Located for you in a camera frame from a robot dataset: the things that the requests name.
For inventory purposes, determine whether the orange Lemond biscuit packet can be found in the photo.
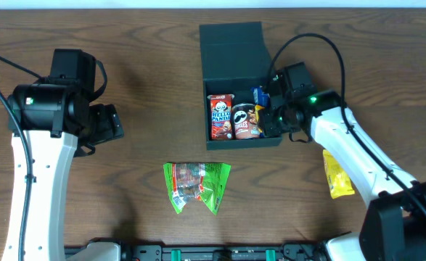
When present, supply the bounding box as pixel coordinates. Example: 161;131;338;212
255;104;265;138

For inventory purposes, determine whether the blue cookie roll packet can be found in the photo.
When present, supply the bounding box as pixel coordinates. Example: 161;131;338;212
251;86;270;107

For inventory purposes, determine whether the small red Pringles can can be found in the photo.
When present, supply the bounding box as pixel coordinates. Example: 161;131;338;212
232;103;260;140

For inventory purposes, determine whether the red Hello Panda snack box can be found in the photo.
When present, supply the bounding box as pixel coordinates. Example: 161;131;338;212
208;94;234;140

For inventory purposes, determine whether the dark green gift box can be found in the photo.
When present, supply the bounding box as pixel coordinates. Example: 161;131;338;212
199;22;282;150

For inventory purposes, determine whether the yellow snack packet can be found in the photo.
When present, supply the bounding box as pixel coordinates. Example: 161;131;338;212
322;149;355;199

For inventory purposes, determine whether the green candy bag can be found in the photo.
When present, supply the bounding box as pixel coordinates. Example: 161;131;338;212
163;162;232;215

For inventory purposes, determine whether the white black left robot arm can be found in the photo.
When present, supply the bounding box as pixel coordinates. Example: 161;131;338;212
1;83;123;260

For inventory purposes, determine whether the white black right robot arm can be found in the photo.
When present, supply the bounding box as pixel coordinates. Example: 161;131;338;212
258;86;426;260

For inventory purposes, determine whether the black aluminium mounting rail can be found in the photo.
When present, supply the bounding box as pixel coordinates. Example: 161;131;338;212
63;243;329;261

